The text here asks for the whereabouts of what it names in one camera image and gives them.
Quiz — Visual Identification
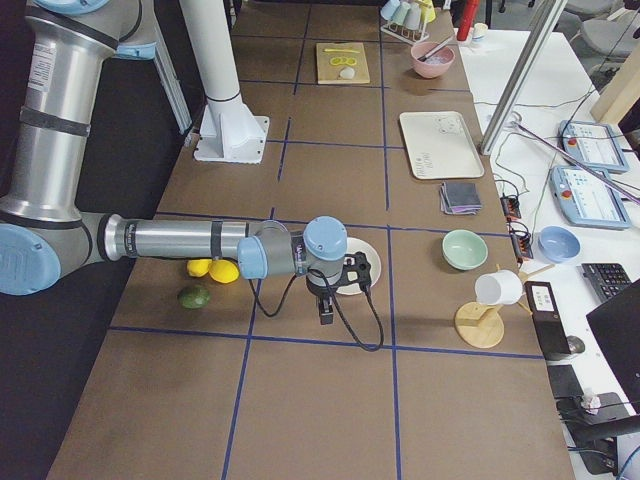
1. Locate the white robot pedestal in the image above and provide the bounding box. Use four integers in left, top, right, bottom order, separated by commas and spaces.
180, 0, 270, 164

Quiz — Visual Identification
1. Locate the light blue cup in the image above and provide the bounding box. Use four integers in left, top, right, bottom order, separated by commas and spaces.
380, 0, 401, 21

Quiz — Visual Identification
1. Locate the black laptop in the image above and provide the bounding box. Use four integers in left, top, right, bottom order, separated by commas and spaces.
586, 280, 640, 401

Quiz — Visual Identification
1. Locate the yellow lemon right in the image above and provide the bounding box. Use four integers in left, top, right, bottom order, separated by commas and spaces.
208, 259, 240, 284

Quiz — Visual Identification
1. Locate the white wire cup rack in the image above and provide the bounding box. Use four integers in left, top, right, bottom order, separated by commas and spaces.
380, 22, 430, 44

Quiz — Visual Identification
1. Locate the yellow cup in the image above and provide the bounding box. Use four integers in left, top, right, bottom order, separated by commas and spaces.
417, 0, 436, 24

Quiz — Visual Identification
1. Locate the white round plate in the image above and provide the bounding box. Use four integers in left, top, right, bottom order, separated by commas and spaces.
337, 237, 382, 295

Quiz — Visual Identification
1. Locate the teach pendant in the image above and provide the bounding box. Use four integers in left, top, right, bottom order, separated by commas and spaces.
558, 120, 630, 174
549, 166, 631, 230

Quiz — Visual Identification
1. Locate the pale grey cup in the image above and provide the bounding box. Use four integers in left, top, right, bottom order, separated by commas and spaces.
403, 3, 422, 31

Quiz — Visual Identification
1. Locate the blue bowl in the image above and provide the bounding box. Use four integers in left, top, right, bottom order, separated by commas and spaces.
537, 226, 581, 263

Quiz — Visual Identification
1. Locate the white mug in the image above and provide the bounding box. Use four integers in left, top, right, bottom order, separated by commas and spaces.
474, 270, 523, 305

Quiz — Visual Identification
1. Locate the bamboo cutting board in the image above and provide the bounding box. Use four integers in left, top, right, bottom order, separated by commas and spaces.
316, 42, 370, 85

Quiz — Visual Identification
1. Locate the pink bowl with ice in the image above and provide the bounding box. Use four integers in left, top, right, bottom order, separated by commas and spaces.
410, 41, 456, 79

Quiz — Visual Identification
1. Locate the red bottle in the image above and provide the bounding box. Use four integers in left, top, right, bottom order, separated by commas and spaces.
456, 0, 479, 42

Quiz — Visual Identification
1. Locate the wooden mug stand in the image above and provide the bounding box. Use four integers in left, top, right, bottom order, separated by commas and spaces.
454, 265, 553, 349

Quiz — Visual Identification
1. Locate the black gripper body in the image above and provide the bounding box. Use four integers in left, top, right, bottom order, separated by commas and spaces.
306, 268, 345, 311

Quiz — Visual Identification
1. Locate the green avocado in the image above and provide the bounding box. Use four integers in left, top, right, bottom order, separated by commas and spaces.
177, 284, 211, 309

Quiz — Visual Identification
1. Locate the teach pendant far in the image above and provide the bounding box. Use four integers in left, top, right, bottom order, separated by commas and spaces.
558, 120, 630, 174

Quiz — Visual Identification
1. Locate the yellow lemon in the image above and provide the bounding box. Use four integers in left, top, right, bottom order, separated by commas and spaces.
208, 259, 240, 284
186, 259, 212, 278

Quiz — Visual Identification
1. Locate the aluminium frame post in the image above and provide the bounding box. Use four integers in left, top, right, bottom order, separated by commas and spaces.
480, 0, 567, 155

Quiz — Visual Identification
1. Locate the folded grey cloth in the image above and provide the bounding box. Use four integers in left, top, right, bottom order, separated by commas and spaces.
440, 181, 482, 215

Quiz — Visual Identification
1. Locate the black usb hub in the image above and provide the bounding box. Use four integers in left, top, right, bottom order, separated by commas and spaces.
500, 195, 521, 220

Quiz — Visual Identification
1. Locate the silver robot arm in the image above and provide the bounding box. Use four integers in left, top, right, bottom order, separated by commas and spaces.
1, 1, 348, 324

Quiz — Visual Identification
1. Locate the cream bear tray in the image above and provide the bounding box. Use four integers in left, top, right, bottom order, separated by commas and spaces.
399, 111, 484, 180

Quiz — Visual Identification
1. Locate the mint green bowl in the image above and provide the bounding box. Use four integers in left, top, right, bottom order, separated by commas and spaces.
442, 229, 488, 271

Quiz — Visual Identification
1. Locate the black box white label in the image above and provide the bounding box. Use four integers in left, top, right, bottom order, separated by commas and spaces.
524, 281, 571, 361

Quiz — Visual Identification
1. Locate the black keyboard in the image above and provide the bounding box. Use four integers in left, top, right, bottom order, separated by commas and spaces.
581, 263, 631, 302

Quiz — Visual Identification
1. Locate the black camera cable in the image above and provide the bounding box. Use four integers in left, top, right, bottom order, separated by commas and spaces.
247, 269, 385, 351

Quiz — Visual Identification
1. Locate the computer mouse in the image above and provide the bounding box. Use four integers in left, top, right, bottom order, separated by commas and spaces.
566, 335, 586, 355

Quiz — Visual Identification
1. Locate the teach pendant near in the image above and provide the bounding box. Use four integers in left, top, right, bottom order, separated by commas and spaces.
549, 166, 631, 230

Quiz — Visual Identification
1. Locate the white bun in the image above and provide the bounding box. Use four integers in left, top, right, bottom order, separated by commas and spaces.
339, 67, 356, 80

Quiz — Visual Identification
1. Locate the yellow lemon left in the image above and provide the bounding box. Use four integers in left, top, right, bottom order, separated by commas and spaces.
186, 259, 212, 278

